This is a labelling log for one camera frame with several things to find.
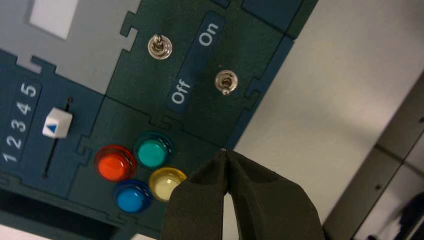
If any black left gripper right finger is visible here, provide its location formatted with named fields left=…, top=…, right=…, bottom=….
left=226, top=149, right=327, bottom=240

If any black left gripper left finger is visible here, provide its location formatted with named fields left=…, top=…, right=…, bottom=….
left=160, top=149, right=230, bottom=240

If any silver metal toggle switch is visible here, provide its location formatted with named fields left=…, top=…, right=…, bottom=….
left=147, top=33, right=173, bottom=61
left=214, top=69, right=239, bottom=97

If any yellow round push button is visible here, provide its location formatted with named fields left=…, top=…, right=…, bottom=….
left=148, top=167, right=188, bottom=203

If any blue round push button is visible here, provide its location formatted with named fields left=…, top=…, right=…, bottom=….
left=113, top=179, right=154, bottom=215

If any green round push button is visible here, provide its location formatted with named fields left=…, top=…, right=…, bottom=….
left=133, top=131, right=175, bottom=171

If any red round push button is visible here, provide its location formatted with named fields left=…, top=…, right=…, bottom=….
left=94, top=144, right=138, bottom=183

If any white slider knob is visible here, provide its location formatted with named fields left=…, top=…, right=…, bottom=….
left=42, top=107, right=74, bottom=139

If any dark teal modular control box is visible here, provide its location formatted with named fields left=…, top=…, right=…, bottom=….
left=0, top=0, right=319, bottom=240

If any white rectangular panel label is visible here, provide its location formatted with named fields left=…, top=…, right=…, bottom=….
left=28, top=0, right=80, bottom=41

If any grey metal frame bar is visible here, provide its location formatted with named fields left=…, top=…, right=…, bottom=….
left=322, top=71, right=424, bottom=240

